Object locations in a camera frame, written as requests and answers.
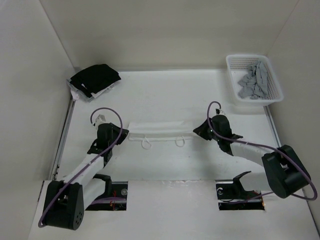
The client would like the white tank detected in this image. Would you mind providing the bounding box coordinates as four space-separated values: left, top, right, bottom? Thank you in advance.
70 84 117 101
128 120 196 150

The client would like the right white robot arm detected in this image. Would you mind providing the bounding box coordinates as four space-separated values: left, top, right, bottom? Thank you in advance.
193 114 314 199

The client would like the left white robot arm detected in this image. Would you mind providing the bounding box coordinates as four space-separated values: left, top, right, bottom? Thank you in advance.
38 123 129 230

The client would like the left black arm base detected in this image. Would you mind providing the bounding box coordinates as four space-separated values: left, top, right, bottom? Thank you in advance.
85 174 129 211

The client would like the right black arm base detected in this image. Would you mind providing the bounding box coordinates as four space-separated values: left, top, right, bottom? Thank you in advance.
215 171 265 211

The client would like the white folded tank top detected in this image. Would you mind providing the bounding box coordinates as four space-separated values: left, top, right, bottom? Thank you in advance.
70 84 117 101

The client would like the black folded tank top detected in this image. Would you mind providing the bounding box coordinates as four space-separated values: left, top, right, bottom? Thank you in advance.
69 64 121 98

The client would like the white plastic basket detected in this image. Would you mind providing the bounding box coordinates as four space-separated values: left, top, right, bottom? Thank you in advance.
225 54 284 107

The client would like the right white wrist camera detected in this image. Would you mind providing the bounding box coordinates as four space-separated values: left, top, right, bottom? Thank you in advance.
215 108 226 116

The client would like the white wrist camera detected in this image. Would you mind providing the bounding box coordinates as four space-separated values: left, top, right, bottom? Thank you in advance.
93 114 107 128
215 108 226 116

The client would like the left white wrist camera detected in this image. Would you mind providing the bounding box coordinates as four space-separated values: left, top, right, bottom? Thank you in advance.
93 114 107 128

